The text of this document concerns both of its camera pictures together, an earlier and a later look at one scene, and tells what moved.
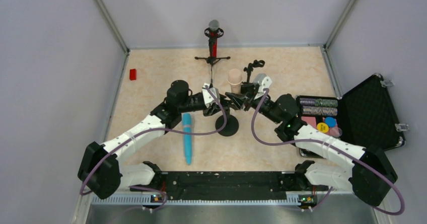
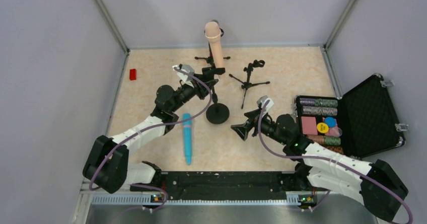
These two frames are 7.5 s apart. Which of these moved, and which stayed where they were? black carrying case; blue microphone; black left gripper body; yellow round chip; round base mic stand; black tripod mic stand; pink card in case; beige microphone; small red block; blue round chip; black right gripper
Moved: round base mic stand; black left gripper body; beige microphone; black right gripper
Stayed: pink card in case; blue round chip; small red block; black tripod mic stand; yellow round chip; black carrying case; blue microphone
